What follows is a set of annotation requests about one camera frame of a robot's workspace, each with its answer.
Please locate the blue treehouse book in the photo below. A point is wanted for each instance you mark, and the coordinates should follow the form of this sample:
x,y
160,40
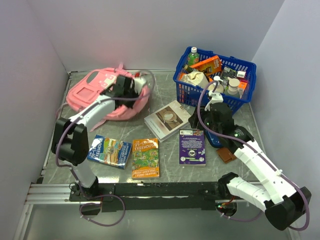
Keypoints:
x,y
109,151

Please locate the brown leather wallet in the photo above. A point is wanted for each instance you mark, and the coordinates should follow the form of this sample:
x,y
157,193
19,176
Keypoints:
x,y
225,155

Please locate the purple book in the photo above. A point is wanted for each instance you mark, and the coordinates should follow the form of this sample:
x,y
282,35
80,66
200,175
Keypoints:
x,y
192,147

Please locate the green drink bottle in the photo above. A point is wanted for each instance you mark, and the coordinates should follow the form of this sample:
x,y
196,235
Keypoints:
x,y
193,57

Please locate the beige crumpled bag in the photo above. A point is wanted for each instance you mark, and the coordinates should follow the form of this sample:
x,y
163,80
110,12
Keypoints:
x,y
195,78

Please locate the small orange packet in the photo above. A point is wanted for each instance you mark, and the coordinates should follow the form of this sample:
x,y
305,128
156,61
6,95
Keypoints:
x,y
242,87

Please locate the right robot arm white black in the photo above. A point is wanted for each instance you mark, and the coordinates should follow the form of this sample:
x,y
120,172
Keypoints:
x,y
284,204

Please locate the dark green packet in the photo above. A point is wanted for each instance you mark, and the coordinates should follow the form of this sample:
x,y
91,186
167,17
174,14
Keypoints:
x,y
228,72

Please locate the white coffee cover book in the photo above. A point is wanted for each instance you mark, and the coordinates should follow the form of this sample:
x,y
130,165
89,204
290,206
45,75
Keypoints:
x,y
166,121

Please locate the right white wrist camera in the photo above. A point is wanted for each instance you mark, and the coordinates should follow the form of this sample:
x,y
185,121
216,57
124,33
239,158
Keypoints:
x,y
216,97

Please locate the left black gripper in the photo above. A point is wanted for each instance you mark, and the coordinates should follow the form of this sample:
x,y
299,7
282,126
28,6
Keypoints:
x,y
131,88

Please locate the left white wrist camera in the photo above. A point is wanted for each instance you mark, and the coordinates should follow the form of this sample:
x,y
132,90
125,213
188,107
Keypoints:
x,y
139,84

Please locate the blue shark pencil case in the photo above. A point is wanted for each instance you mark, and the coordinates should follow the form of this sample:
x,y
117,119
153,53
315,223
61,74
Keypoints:
x,y
213,140

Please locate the orange box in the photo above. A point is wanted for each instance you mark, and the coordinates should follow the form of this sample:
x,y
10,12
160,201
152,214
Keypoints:
x,y
209,66

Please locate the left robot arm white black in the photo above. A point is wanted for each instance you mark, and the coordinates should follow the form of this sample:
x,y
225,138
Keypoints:
x,y
70,142

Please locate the pink student backpack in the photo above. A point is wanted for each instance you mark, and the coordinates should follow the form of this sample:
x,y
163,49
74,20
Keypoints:
x,y
88,98

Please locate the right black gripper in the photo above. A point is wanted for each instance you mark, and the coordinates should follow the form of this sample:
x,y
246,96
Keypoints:
x,y
193,119

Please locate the orange treehouse book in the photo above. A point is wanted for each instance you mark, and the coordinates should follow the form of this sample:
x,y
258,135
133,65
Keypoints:
x,y
145,164

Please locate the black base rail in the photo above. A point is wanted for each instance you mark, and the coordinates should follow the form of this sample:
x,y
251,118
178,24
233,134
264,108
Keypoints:
x,y
155,196

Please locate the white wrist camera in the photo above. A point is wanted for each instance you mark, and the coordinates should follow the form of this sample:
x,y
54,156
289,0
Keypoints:
x,y
216,97
139,84

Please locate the grey pump bottle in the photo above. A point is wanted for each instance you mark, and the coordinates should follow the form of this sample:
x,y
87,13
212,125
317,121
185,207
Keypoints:
x,y
232,88

